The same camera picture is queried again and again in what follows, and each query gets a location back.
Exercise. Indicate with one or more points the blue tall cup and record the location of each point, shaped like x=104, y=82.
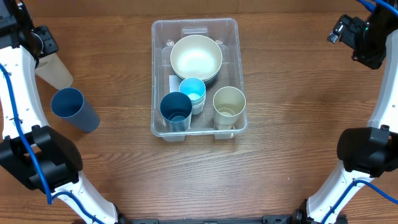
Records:
x=176, y=109
x=70, y=105

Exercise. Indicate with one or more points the clear plastic storage container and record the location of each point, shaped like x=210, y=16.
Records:
x=166, y=33

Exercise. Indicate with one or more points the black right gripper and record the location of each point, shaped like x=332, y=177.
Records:
x=375, y=58

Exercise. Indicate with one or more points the blue tall cup front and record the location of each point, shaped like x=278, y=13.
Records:
x=70, y=105

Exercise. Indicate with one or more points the mint green small cup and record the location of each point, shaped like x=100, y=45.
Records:
x=198, y=101

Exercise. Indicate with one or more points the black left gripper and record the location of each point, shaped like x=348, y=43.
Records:
x=45, y=51

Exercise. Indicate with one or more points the cream bowl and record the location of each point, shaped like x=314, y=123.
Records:
x=196, y=56

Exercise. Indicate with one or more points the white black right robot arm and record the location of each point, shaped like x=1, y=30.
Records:
x=364, y=153

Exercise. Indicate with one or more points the dark blue bowl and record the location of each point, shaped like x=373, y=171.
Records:
x=213, y=80

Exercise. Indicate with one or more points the light blue small cup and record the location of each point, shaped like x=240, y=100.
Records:
x=194, y=88

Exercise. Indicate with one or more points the pink small cup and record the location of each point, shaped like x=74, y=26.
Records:
x=199, y=104

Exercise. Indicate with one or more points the white label in container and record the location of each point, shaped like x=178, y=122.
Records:
x=174, y=83

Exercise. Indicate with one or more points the grey small cup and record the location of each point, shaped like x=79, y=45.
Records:
x=197, y=110

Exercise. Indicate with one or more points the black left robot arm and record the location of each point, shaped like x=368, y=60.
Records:
x=35, y=154

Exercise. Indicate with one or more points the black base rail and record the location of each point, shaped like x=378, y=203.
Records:
x=265, y=219

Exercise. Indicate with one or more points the cream tall cup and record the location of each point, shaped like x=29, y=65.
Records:
x=228, y=103
x=54, y=72

